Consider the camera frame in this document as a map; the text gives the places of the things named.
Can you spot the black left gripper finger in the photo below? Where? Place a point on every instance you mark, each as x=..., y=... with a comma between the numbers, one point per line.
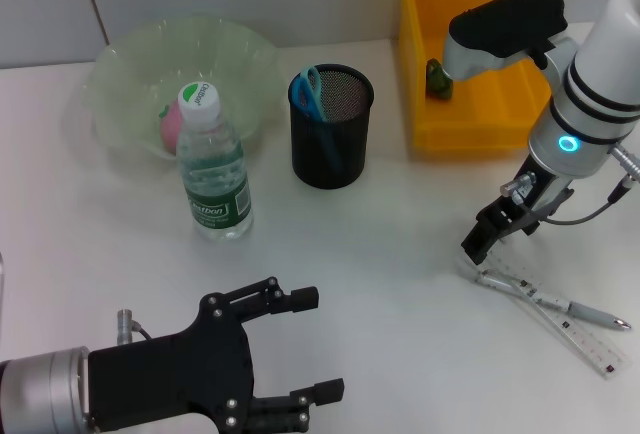
x=280, y=414
x=265, y=304

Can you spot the white grey ballpoint pen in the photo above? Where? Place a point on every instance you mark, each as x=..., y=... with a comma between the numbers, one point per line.
x=590, y=311

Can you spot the yellow plastic storage bin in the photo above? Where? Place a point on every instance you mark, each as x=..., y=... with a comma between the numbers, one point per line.
x=440, y=129

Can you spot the small green toy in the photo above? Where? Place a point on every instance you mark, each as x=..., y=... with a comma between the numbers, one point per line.
x=437, y=88

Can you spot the pink peach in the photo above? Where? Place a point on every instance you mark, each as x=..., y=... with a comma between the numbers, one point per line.
x=170, y=126

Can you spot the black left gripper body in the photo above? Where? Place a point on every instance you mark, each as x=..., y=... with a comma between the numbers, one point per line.
x=175, y=379

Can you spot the clear plastic ruler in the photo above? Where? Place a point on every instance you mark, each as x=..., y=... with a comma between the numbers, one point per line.
x=585, y=341

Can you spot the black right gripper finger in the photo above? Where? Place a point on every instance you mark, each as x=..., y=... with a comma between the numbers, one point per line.
x=477, y=239
x=492, y=246

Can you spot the black mesh trash can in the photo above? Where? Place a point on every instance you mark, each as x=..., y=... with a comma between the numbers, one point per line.
x=352, y=154

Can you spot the clear green-label water bottle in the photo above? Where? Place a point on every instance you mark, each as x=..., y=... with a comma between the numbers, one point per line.
x=215, y=194

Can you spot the blue teal capped scissors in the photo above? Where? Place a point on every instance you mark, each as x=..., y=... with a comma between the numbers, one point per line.
x=304, y=94

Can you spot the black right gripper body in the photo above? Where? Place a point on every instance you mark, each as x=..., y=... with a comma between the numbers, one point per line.
x=540, y=194

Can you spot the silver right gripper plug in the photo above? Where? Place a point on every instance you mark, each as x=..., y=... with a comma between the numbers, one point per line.
x=515, y=188

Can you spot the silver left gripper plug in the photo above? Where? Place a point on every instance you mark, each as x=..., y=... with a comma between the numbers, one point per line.
x=124, y=326

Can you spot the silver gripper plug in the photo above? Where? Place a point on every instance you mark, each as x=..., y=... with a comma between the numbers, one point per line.
x=515, y=188
x=124, y=326

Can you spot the pale green wavy fruit plate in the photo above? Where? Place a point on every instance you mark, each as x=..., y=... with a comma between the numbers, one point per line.
x=150, y=49

